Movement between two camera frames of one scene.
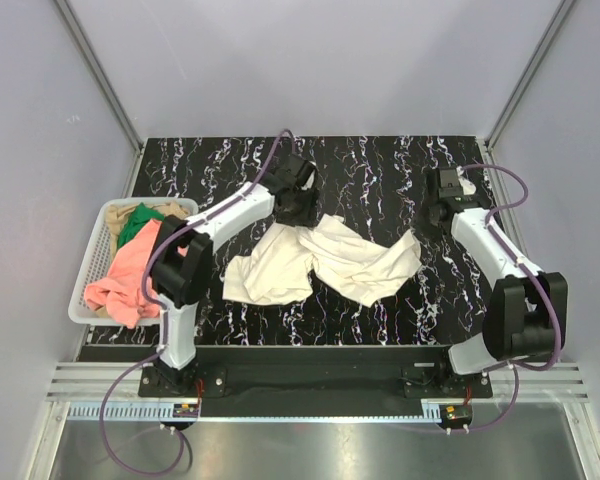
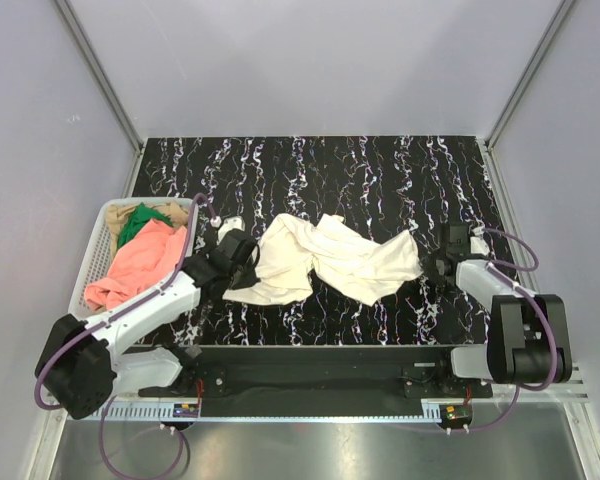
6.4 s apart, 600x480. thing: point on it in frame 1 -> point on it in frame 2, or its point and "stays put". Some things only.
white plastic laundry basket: (98, 254) stays put
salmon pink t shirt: (123, 292) stays put
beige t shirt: (115, 214) stays put
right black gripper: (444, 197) -> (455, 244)
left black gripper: (307, 218) -> (251, 278)
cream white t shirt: (275, 264) stays put
